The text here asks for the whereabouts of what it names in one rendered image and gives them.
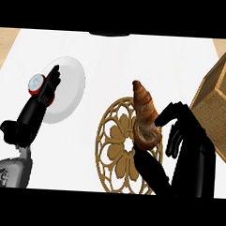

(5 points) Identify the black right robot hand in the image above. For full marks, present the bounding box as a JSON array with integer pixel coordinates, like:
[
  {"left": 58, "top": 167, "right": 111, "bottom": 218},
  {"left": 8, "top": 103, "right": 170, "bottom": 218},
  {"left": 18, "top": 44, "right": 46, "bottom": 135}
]
[{"left": 130, "top": 99, "right": 219, "bottom": 199}]

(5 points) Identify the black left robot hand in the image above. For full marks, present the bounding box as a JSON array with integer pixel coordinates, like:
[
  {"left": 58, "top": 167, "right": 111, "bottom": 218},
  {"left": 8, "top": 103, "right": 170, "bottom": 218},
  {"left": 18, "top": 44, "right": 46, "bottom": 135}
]
[{"left": 0, "top": 61, "right": 63, "bottom": 150}]

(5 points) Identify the brown croissant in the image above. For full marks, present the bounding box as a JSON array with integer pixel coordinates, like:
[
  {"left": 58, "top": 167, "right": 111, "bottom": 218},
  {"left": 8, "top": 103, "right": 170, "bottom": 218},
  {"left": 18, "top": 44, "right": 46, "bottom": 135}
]
[{"left": 128, "top": 80, "right": 166, "bottom": 152}]

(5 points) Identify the gold round lattice placemat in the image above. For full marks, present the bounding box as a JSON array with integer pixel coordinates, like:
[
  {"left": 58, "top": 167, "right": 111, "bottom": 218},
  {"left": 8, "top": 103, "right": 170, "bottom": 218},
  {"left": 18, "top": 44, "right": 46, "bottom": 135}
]
[{"left": 92, "top": 96, "right": 167, "bottom": 196}]

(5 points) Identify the red-rimmed can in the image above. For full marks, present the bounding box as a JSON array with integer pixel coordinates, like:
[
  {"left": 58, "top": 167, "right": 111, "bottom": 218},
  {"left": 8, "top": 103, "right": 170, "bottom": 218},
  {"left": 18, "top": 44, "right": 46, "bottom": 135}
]
[{"left": 26, "top": 73, "right": 57, "bottom": 109}]

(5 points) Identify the white round plate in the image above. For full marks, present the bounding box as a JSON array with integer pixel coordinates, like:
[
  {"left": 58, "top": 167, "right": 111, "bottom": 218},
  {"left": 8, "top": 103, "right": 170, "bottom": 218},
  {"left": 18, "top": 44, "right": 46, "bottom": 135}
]
[{"left": 38, "top": 54, "right": 88, "bottom": 127}]

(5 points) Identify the dark rounded object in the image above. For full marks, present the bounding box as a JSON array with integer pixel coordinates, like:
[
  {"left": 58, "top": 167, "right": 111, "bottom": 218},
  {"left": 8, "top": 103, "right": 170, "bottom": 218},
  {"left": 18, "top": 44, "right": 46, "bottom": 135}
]
[{"left": 88, "top": 31, "right": 131, "bottom": 38}]

